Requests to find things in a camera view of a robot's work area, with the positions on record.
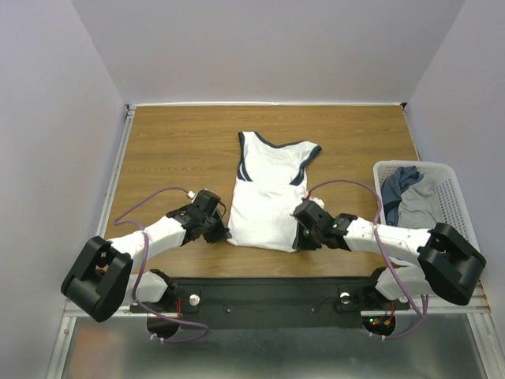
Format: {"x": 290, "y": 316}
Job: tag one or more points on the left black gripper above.
{"x": 221, "y": 233}

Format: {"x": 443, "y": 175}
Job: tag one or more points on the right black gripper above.
{"x": 303, "y": 235}

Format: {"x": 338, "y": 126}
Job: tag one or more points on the white graphic tank top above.
{"x": 271, "y": 182}

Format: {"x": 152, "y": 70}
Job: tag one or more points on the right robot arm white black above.
{"x": 441, "y": 261}

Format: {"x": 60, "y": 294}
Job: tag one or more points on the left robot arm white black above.
{"x": 101, "y": 279}

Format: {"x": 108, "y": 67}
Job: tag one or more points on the navy blue tank top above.
{"x": 392, "y": 189}

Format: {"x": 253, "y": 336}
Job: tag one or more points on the grey tank top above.
{"x": 419, "y": 207}

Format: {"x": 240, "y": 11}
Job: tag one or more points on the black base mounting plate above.
{"x": 282, "y": 302}

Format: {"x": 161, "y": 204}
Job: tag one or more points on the white plastic laundry basket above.
{"x": 446, "y": 188}

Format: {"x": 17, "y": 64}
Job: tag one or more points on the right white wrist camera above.
{"x": 317, "y": 200}

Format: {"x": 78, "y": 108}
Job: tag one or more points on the aluminium frame rail left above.
{"x": 104, "y": 215}

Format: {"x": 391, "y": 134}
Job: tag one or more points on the aluminium frame rail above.
{"x": 104, "y": 215}
{"x": 477, "y": 304}

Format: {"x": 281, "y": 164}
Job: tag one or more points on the aluminium frame rail front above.
{"x": 477, "y": 304}

